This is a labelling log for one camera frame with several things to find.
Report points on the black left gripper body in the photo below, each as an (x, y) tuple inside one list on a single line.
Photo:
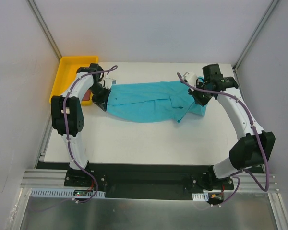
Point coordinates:
[(101, 97)]

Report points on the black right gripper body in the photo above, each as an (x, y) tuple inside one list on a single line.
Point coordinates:
[(200, 97)]

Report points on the cyan t shirt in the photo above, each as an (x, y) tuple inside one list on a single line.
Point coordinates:
[(152, 102)]

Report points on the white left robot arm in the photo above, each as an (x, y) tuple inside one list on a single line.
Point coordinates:
[(67, 115)]

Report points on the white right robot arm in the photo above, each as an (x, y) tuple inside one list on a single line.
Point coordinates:
[(254, 145)]

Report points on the red folded t shirt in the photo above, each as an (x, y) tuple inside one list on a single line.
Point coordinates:
[(87, 96)]

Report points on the yellow plastic bin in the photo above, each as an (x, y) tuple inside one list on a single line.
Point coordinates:
[(66, 72)]

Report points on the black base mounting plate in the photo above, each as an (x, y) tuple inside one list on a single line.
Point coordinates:
[(143, 181)]

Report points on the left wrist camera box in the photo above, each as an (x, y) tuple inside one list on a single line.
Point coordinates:
[(108, 82)]

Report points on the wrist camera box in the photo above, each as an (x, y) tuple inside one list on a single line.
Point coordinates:
[(190, 78), (108, 82)]

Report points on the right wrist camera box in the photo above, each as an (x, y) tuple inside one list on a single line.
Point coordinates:
[(190, 78)]

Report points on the right white cable duct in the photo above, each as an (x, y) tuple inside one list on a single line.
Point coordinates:
[(200, 196)]

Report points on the aluminium front rail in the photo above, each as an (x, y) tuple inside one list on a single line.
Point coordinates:
[(47, 178)]

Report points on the left aluminium corner post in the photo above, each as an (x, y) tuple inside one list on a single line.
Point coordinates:
[(44, 27)]

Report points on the aluminium corner post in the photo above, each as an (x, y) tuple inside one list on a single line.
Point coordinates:
[(255, 34), (44, 27)]

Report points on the left grey cable duct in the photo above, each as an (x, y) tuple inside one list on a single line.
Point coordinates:
[(61, 193)]

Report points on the right aluminium corner post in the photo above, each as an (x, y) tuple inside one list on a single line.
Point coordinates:
[(255, 34)]

